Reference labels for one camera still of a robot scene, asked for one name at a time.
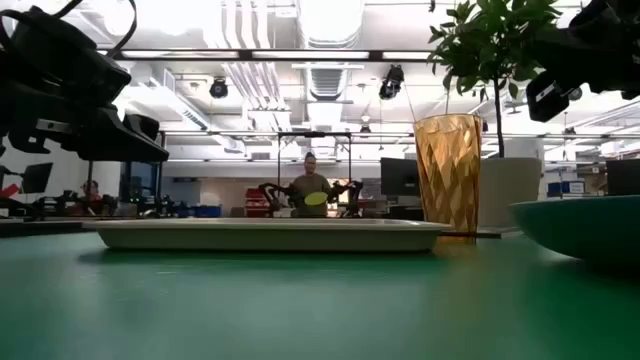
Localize amber faceted plastic cup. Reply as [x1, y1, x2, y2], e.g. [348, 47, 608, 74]
[413, 113, 484, 246]

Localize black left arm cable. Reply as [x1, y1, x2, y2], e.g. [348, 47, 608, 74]
[53, 0, 139, 59]

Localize beige rectangular tray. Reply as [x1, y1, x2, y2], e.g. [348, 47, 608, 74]
[82, 217, 454, 253]

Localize white round plant pot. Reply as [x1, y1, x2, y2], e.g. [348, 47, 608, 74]
[477, 156, 544, 230]

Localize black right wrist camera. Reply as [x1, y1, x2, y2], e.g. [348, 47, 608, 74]
[525, 69, 572, 124]

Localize black monitor on arm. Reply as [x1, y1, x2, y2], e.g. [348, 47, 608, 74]
[19, 161, 54, 195]

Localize black computer monitor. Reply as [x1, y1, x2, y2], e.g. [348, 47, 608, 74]
[379, 157, 421, 198]
[605, 158, 640, 197]

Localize flat board under pot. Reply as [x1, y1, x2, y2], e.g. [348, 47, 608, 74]
[439, 225, 521, 240]

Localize red storage bins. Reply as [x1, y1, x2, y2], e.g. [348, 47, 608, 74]
[244, 187, 272, 218]

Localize standing person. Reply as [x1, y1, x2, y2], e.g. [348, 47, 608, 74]
[289, 151, 333, 219]

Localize black metal frame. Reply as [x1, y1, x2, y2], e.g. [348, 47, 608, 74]
[276, 130, 353, 219]

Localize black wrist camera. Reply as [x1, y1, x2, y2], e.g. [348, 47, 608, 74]
[525, 69, 572, 124]
[122, 113, 162, 143]

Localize green leafy small tree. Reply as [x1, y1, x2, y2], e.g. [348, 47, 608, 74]
[427, 0, 564, 159]

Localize teal round plate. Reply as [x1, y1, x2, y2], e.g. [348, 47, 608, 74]
[509, 194, 640, 267]

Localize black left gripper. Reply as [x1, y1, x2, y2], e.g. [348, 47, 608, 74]
[0, 5, 170, 163]

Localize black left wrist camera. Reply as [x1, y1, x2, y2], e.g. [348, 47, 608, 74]
[122, 113, 162, 143]

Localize seated person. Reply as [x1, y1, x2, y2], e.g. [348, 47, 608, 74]
[78, 179, 105, 217]

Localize blue storage bins with labels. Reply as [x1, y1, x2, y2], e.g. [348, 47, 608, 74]
[546, 180, 587, 197]

